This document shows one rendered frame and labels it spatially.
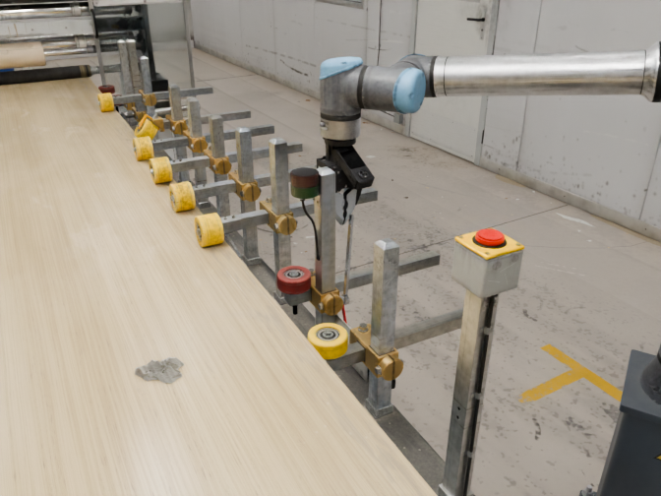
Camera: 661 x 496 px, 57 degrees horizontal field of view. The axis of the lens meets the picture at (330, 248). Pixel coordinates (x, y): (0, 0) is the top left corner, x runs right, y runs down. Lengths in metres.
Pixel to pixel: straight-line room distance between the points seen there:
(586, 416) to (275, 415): 1.69
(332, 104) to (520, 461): 1.46
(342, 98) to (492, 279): 0.60
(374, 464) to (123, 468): 0.37
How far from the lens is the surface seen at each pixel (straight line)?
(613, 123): 4.11
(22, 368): 1.27
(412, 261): 1.58
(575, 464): 2.36
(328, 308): 1.40
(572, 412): 2.55
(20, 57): 3.67
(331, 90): 1.32
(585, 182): 4.28
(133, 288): 1.44
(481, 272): 0.86
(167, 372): 1.14
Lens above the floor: 1.61
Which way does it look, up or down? 27 degrees down
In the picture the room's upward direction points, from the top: straight up
